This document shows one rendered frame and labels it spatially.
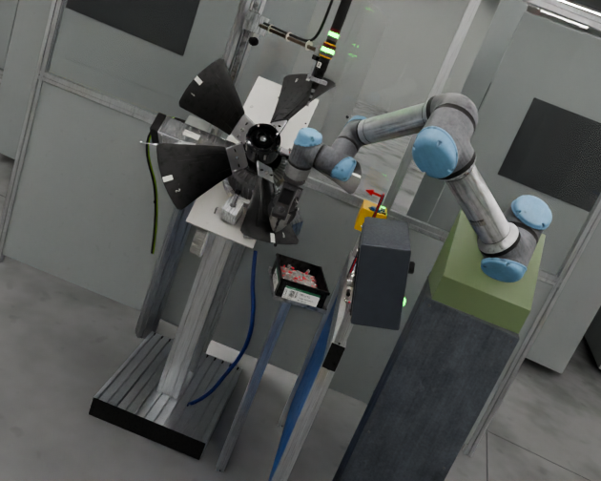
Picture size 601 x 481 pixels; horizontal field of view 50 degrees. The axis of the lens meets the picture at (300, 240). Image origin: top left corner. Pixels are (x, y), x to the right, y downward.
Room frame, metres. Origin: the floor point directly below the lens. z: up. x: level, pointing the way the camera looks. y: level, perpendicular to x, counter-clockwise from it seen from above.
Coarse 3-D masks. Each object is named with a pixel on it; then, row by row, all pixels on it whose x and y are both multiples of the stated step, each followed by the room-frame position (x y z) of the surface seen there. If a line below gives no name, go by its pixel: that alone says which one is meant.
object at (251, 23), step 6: (252, 12) 2.65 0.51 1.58; (258, 12) 2.72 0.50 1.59; (246, 18) 2.68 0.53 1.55; (252, 18) 2.64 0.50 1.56; (258, 18) 2.63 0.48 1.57; (264, 18) 2.65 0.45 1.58; (246, 24) 2.67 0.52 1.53; (252, 24) 2.62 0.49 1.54; (258, 24) 2.63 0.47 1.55; (246, 30) 2.71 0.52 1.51; (252, 30) 2.63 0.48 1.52; (258, 30) 2.64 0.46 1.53; (264, 30) 2.65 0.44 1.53; (264, 36) 2.66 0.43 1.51
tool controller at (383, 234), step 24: (360, 240) 1.40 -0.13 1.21; (384, 240) 1.37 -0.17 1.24; (408, 240) 1.39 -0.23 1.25; (360, 264) 1.32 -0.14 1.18; (384, 264) 1.32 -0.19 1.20; (408, 264) 1.32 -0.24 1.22; (360, 288) 1.32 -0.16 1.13; (384, 288) 1.32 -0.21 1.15; (360, 312) 1.32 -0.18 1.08; (384, 312) 1.32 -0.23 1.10
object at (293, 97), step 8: (288, 80) 2.40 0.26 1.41; (304, 80) 2.36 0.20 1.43; (328, 80) 2.33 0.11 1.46; (288, 88) 2.37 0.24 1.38; (296, 88) 2.34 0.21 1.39; (304, 88) 2.32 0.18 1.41; (320, 88) 2.30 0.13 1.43; (328, 88) 2.29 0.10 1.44; (280, 96) 2.35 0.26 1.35; (288, 96) 2.33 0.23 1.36; (296, 96) 2.30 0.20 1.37; (304, 96) 2.28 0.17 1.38; (280, 104) 2.31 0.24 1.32; (288, 104) 2.28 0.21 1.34; (296, 104) 2.26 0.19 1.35; (304, 104) 2.24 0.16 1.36; (280, 112) 2.27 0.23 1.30; (288, 112) 2.24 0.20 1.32; (296, 112) 2.22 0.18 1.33; (272, 120) 2.27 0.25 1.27
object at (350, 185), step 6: (360, 168) 2.24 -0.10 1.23; (324, 174) 2.10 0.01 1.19; (360, 174) 2.20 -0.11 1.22; (336, 180) 2.09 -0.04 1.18; (348, 180) 2.13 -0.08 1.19; (354, 180) 2.14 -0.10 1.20; (360, 180) 2.16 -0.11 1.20; (342, 186) 2.09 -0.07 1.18; (348, 186) 2.10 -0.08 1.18; (354, 186) 2.11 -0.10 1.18; (348, 192) 2.08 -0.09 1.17
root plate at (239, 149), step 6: (240, 144) 2.12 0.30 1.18; (228, 150) 2.10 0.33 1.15; (234, 150) 2.11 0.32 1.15; (240, 150) 2.12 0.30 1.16; (228, 156) 2.10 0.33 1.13; (234, 156) 2.11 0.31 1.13; (240, 156) 2.13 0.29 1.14; (234, 162) 2.12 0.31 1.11; (240, 162) 2.13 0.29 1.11; (246, 162) 2.14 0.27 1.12; (234, 168) 2.12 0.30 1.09; (240, 168) 2.13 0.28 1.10
